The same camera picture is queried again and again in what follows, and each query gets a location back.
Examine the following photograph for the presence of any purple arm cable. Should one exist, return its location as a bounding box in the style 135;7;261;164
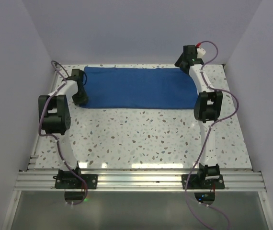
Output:
183;41;240;230
38;61;89;207

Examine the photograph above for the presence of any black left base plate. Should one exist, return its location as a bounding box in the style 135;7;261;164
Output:
53;174;98;189

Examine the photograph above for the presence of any aluminium front rail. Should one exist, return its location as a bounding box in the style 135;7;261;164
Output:
13;169;266;192

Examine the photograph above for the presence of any blue surgical cloth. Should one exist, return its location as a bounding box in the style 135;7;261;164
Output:
84;67;198;109

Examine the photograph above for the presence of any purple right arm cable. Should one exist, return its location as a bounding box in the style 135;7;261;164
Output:
183;41;240;230

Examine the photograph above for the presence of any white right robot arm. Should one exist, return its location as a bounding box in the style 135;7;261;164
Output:
175;45;223;188

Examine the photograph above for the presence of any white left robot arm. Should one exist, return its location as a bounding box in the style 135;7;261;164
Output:
38;69;89;188

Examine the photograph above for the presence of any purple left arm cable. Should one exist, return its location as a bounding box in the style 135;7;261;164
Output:
38;61;89;207

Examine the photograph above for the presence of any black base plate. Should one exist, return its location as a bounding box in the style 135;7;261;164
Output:
181;174;225;190
53;174;98;189

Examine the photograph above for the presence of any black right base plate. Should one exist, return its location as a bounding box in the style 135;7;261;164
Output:
181;174;225;190

